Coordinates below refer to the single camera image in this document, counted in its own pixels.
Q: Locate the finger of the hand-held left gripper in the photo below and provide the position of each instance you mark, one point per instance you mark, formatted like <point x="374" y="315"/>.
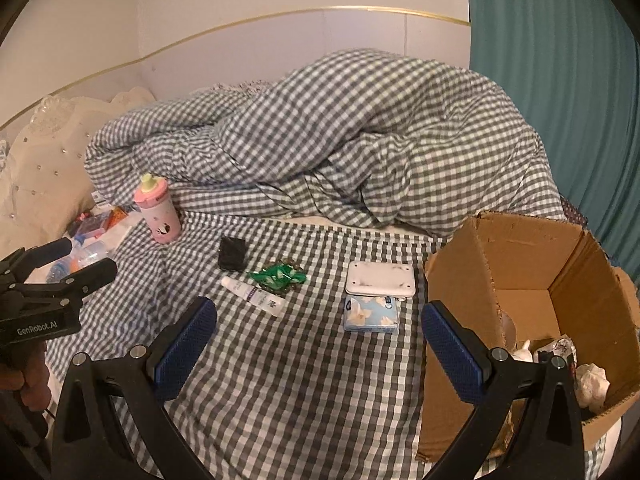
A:
<point x="95" y="272"/>
<point x="40" y="255"/>

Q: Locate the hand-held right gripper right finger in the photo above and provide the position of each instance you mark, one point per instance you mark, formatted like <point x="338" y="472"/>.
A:
<point x="450" y="350"/>

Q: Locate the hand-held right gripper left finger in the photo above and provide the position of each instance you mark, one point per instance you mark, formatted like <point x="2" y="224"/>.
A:
<point x="187" y="345"/>

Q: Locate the white unicorn toy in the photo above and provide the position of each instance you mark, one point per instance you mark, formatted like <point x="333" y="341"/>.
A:
<point x="522" y="351"/>

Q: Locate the white cream tube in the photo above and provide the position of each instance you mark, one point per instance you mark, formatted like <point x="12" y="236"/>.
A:
<point x="255" y="297"/>

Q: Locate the blue tissue pack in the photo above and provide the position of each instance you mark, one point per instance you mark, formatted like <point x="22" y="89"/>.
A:
<point x="370" y="315"/>

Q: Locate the white rectangular plastic case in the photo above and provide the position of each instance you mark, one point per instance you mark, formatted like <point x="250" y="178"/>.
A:
<point x="380" y="280"/>

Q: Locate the black small container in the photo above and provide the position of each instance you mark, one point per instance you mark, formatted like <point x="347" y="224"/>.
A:
<point x="232" y="252"/>

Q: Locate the grey patterned bundle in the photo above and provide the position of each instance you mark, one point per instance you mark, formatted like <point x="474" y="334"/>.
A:
<point x="557" y="350"/>

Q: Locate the green foil packet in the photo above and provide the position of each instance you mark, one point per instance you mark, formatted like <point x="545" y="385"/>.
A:
<point x="275" y="275"/>

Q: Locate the brown cardboard box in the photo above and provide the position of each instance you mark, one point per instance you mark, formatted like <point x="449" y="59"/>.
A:
<point x="525" y="260"/>

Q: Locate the white tissue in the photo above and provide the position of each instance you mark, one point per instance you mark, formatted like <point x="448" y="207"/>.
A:
<point x="592" y="385"/>

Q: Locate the person's left hand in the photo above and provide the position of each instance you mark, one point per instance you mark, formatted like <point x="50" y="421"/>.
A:
<point x="35" y="385"/>

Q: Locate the clear plastic water bottle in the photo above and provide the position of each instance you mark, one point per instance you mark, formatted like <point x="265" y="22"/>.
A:
<point x="57" y="272"/>

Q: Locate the orange red packet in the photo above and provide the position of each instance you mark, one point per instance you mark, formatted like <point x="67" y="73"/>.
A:
<point x="120" y="216"/>

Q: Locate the cream embroidered pillow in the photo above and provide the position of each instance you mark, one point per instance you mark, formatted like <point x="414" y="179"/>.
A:
<point x="40" y="175"/>

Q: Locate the pink panda drink bottle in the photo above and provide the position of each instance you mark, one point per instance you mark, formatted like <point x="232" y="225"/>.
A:
<point x="160" y="215"/>

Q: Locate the grey checked bed sheet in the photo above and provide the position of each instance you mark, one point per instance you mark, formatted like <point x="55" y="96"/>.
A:
<point x="300" y="385"/>

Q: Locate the dark patterned cloth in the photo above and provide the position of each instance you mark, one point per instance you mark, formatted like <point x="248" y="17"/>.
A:
<point x="575" y="212"/>

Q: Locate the grey checked duvet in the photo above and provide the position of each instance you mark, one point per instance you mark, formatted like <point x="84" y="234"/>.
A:
<point x="325" y="150"/>

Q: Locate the teal curtain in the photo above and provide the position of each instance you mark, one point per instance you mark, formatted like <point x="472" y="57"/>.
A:
<point x="550" y="85"/>

